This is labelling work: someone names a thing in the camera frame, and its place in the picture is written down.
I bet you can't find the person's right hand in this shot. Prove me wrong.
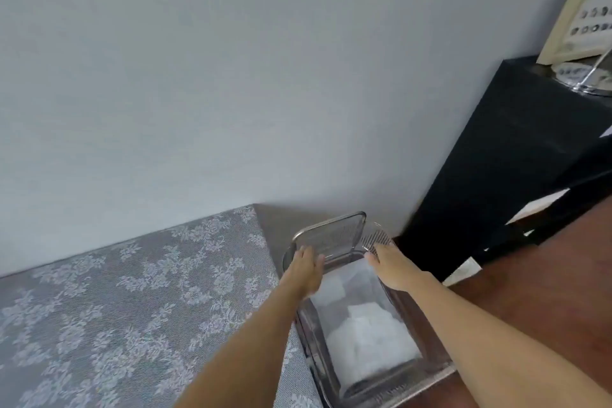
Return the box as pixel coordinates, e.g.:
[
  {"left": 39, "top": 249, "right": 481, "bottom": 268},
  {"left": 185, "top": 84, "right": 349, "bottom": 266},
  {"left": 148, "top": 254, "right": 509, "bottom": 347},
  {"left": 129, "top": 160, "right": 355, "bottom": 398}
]
[{"left": 364, "top": 242, "right": 423, "bottom": 293}]

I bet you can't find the person's left hand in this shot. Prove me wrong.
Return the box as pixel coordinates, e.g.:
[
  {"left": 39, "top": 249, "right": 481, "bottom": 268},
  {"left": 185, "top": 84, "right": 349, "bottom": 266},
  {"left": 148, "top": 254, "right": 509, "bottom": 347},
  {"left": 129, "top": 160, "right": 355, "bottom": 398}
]
[{"left": 280, "top": 245, "right": 326, "bottom": 302}]

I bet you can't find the clear plastic storage bin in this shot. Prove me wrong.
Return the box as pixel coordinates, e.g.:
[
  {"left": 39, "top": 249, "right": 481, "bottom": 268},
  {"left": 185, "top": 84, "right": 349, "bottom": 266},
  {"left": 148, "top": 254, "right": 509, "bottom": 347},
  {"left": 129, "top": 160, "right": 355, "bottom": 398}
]
[{"left": 282, "top": 211, "right": 455, "bottom": 408}]

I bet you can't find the clear plastic bag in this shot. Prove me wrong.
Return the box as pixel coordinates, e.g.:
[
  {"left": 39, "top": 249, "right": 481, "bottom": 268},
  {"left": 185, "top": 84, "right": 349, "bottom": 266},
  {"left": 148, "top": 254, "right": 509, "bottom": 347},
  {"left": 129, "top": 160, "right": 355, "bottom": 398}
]
[{"left": 309, "top": 258, "right": 425, "bottom": 388}]

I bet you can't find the person's left forearm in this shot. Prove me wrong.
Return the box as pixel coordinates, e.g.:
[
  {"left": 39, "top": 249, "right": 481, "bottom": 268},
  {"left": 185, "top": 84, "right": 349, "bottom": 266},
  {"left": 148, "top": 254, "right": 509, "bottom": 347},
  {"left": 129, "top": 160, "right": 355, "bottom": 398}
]
[{"left": 173, "top": 280, "right": 308, "bottom": 408}]

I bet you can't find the person's right forearm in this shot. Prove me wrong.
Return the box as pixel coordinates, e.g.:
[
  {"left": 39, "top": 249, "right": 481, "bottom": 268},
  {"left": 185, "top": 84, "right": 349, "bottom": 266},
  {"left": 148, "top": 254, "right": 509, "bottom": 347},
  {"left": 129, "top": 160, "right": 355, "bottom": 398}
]
[{"left": 405, "top": 273, "right": 612, "bottom": 408}]

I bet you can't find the black cabinet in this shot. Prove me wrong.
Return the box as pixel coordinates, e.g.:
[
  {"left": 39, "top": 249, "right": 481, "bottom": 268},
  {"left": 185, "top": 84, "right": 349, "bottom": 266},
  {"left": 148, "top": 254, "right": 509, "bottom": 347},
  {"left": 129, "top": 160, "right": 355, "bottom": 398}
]
[{"left": 399, "top": 56, "right": 612, "bottom": 281}]

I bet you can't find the grey floral lace tablecloth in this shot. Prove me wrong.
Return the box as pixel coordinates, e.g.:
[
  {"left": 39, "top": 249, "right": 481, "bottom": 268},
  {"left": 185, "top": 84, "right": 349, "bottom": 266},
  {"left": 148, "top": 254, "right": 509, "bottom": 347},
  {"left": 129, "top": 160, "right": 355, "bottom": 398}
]
[{"left": 0, "top": 204, "right": 320, "bottom": 408}]

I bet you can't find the cream framed picture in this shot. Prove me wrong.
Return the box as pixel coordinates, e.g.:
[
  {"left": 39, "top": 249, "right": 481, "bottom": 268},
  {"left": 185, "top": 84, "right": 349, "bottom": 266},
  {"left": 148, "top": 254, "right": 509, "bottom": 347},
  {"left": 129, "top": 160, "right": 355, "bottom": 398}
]
[{"left": 535, "top": 0, "right": 612, "bottom": 66}]

